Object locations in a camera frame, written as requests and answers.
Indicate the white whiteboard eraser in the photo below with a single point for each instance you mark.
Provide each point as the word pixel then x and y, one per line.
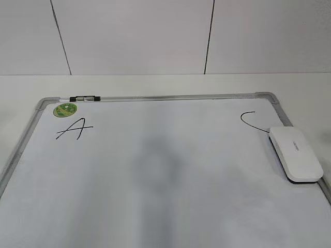
pixel 297 157

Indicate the aluminium framed whiteboard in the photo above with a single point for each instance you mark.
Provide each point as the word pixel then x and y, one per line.
pixel 173 171

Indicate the black silver marker clip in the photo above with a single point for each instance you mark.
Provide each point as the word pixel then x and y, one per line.
pixel 85 99

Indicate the green round magnet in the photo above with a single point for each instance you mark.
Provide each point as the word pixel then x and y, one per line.
pixel 65 110

